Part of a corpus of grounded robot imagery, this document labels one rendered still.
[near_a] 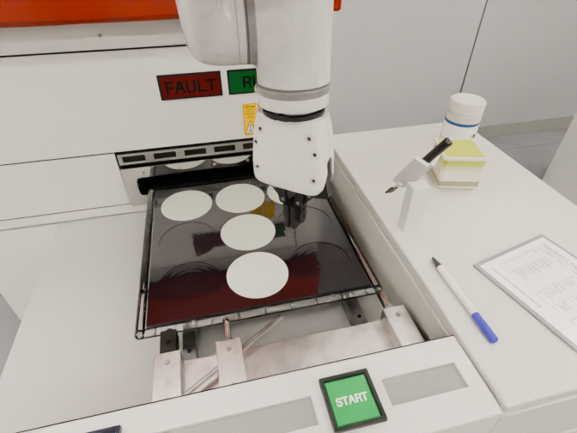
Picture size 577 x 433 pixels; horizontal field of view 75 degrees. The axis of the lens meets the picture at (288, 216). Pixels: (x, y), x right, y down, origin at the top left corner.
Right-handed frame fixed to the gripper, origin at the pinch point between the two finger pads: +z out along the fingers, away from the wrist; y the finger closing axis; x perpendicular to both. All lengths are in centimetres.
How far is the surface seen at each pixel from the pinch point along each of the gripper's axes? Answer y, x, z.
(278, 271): -2.8, -0.7, 12.3
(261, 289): -3.1, -5.4, 12.5
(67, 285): -39.3, -16.5, 19.4
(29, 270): -66, -13, 31
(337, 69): -72, 184, 30
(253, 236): -11.0, 4.4, 11.7
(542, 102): 48, 298, 67
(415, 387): 21.9, -12.7, 8.4
